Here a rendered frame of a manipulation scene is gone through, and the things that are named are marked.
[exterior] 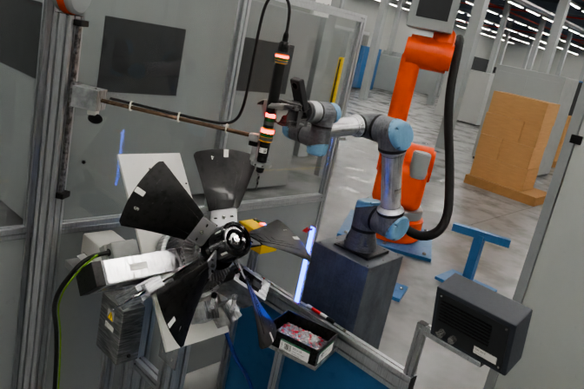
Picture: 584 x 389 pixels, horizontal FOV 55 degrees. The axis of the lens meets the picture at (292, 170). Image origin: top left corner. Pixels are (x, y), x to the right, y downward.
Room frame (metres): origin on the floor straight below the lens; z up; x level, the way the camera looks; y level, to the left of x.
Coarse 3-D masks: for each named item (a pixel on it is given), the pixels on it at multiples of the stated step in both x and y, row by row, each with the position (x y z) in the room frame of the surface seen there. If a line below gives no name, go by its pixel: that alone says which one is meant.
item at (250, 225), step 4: (248, 220) 2.31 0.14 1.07; (252, 220) 2.32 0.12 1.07; (244, 224) 2.25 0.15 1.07; (248, 224) 2.26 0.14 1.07; (252, 224) 2.27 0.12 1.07; (256, 224) 2.28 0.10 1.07; (260, 224) 2.29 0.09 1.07; (248, 228) 2.24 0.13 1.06; (252, 228) 2.22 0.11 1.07; (252, 248) 2.20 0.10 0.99; (256, 248) 2.19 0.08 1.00; (260, 248) 2.18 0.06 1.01; (264, 248) 2.19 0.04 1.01; (268, 248) 2.21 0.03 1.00; (272, 248) 2.23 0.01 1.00; (256, 252) 2.19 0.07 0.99; (260, 252) 2.18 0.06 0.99; (264, 252) 2.19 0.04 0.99; (268, 252) 2.21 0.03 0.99
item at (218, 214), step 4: (228, 208) 1.80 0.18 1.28; (232, 208) 1.80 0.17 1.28; (212, 212) 1.80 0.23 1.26; (216, 212) 1.80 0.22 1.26; (220, 212) 1.80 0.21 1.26; (224, 212) 1.80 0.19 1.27; (228, 212) 1.80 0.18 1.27; (232, 212) 1.79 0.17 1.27; (236, 212) 1.79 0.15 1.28; (212, 216) 1.79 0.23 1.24; (216, 216) 1.79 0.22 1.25; (220, 216) 1.79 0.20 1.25; (228, 216) 1.79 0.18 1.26; (236, 216) 1.78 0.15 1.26; (212, 220) 1.78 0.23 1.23; (216, 220) 1.78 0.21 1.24; (220, 220) 1.78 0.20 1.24; (224, 220) 1.78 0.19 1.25; (228, 220) 1.78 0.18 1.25; (232, 220) 1.78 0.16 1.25; (236, 220) 1.77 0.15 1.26; (216, 224) 1.77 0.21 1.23; (220, 224) 1.77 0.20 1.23
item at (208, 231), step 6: (204, 222) 1.69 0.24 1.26; (210, 222) 1.70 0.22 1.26; (198, 228) 1.69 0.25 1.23; (204, 228) 1.69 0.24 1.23; (210, 228) 1.70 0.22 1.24; (192, 234) 1.68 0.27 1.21; (198, 234) 1.69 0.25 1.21; (204, 234) 1.69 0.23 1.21; (210, 234) 1.70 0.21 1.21; (192, 240) 1.68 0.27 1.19; (198, 240) 1.69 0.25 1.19; (204, 240) 1.70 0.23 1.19
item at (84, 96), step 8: (72, 88) 1.84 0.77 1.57; (80, 88) 1.83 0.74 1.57; (88, 88) 1.85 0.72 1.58; (96, 88) 1.88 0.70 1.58; (72, 96) 1.84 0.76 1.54; (80, 96) 1.83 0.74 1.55; (88, 96) 1.83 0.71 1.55; (96, 96) 1.83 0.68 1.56; (104, 96) 1.88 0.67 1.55; (72, 104) 1.84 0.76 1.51; (80, 104) 1.83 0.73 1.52; (88, 104) 1.83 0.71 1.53; (96, 104) 1.83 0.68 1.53; (104, 104) 1.89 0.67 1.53
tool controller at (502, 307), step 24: (456, 288) 1.63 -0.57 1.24; (480, 288) 1.63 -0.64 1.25; (456, 312) 1.59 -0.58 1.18; (480, 312) 1.54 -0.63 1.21; (504, 312) 1.52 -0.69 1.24; (528, 312) 1.53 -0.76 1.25; (456, 336) 1.60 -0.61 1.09; (480, 336) 1.54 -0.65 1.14; (504, 336) 1.49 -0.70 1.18; (480, 360) 1.55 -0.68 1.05; (504, 360) 1.50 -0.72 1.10
